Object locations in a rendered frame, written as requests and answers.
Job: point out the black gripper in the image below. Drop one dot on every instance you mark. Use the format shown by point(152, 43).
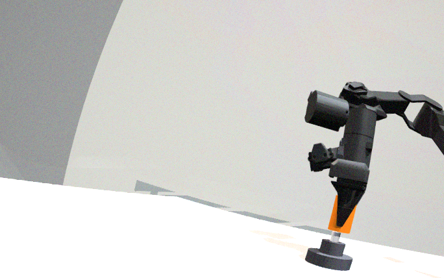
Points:
point(352, 174)

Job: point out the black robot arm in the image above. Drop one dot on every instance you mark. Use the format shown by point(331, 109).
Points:
point(358, 109)

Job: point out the orange knob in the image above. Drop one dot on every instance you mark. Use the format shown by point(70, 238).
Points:
point(332, 223)

